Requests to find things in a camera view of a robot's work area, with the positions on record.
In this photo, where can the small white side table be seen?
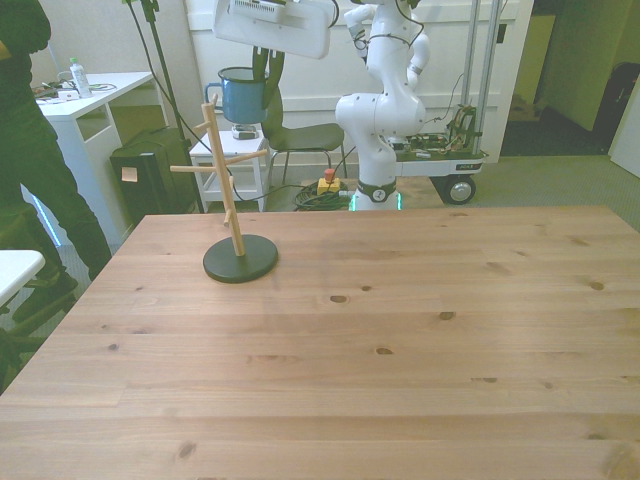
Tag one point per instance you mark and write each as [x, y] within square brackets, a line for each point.
[250, 172]

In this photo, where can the white table corner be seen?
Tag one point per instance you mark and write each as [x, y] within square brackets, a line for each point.
[15, 270]

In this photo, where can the wooden mug tree black base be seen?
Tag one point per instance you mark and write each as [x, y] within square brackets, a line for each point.
[240, 260]

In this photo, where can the white desk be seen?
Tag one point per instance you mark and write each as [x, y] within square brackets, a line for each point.
[100, 125]

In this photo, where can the black tripod stand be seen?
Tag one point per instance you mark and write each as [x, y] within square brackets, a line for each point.
[167, 85]

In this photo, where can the black case with sticky note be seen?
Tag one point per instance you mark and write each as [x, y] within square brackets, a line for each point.
[155, 175]

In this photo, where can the aluminium profile post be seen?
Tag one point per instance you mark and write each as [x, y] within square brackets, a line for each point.
[482, 45]

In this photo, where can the person in dark clothes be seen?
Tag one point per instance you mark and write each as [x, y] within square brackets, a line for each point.
[35, 150]

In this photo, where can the clear plastic bottle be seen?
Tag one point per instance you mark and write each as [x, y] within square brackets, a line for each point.
[80, 80]

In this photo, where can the dark chair with metal legs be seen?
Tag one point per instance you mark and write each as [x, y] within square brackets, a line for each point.
[305, 137]

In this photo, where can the wheeled cart with electronics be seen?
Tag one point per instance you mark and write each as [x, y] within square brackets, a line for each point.
[450, 160]

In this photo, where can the yellow emergency stop button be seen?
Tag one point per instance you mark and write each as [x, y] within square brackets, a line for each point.
[328, 184]

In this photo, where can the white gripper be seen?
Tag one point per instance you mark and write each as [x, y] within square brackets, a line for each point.
[280, 32]

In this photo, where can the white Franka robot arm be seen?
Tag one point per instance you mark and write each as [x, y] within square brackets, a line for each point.
[380, 115]

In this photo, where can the small grey device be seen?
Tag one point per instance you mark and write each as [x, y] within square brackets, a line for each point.
[244, 131]

